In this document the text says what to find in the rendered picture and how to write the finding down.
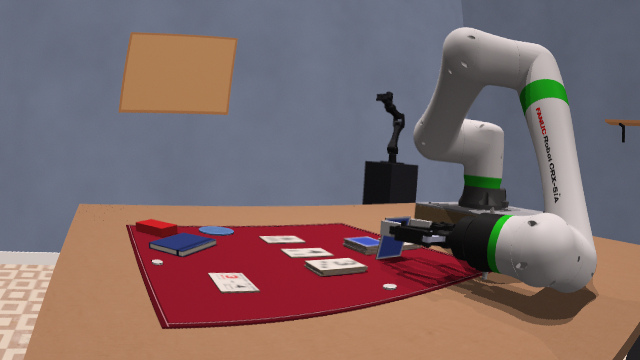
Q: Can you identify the blue round disc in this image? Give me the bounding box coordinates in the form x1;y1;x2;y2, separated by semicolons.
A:
199;226;234;236

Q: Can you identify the blue book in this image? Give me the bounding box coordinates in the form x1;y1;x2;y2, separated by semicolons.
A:
149;233;216;257

